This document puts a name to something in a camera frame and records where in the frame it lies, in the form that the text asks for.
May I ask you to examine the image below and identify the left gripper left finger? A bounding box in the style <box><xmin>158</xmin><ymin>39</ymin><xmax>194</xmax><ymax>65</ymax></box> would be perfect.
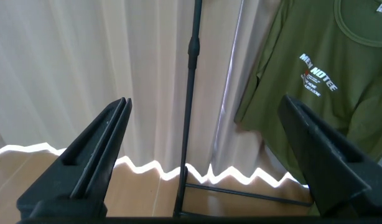
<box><xmin>16</xmin><ymin>97</ymin><xmax>133</xmax><ymax>218</ymax></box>

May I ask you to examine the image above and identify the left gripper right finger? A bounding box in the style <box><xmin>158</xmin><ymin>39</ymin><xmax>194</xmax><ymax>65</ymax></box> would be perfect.
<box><xmin>277</xmin><ymin>94</ymin><xmax>382</xmax><ymax>217</ymax></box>

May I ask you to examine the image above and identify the green printed shirt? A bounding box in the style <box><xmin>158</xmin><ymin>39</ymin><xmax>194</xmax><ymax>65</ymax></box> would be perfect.
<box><xmin>234</xmin><ymin>0</ymin><xmax>382</xmax><ymax>185</ymax></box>

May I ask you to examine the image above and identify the black clothes rack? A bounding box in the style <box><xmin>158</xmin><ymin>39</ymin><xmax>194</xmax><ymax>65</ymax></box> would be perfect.
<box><xmin>173</xmin><ymin>0</ymin><xmax>313</xmax><ymax>218</ymax></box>

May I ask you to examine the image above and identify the beige curtain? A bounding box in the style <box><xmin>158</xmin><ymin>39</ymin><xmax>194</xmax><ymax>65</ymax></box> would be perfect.
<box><xmin>0</xmin><ymin>0</ymin><xmax>291</xmax><ymax>184</ymax></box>

